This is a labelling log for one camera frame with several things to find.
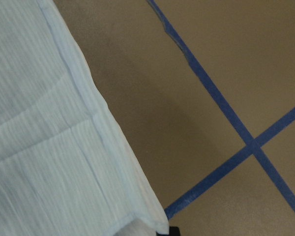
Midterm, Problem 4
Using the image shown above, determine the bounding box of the light blue button-up shirt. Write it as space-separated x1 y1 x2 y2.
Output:
0 0 169 236

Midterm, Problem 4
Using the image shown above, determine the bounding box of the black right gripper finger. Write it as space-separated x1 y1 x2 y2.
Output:
168 226 180 236

